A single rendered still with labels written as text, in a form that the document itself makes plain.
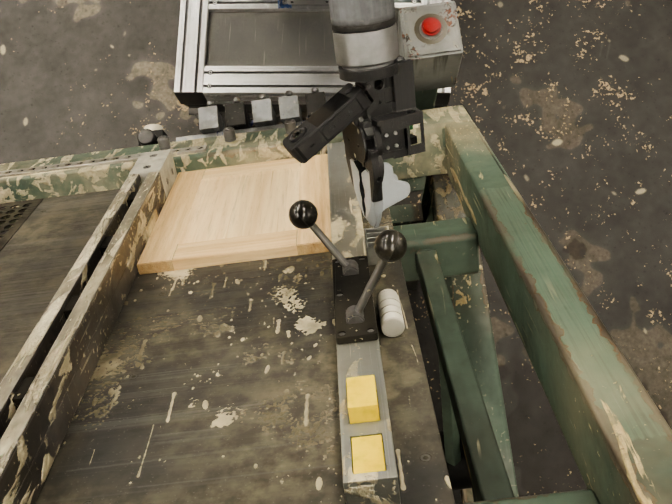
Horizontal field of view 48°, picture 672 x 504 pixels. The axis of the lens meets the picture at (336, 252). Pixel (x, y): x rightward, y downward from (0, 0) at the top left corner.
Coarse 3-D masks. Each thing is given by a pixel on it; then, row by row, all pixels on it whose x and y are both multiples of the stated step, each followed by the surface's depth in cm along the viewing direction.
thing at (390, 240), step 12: (384, 240) 84; (396, 240) 84; (384, 252) 84; (396, 252) 84; (384, 264) 86; (372, 276) 87; (372, 288) 88; (360, 300) 89; (348, 312) 90; (360, 312) 89
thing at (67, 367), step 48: (144, 192) 131; (96, 240) 115; (144, 240) 125; (96, 288) 100; (48, 336) 92; (96, 336) 97; (0, 384) 83; (48, 384) 82; (0, 432) 78; (48, 432) 80; (0, 480) 69
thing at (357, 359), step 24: (336, 144) 151; (336, 168) 139; (336, 192) 128; (336, 216) 119; (360, 216) 118; (336, 240) 112; (360, 240) 111; (360, 360) 84; (384, 384) 79; (384, 408) 76; (360, 432) 73; (384, 432) 73; (384, 456) 73; (360, 480) 67; (384, 480) 67
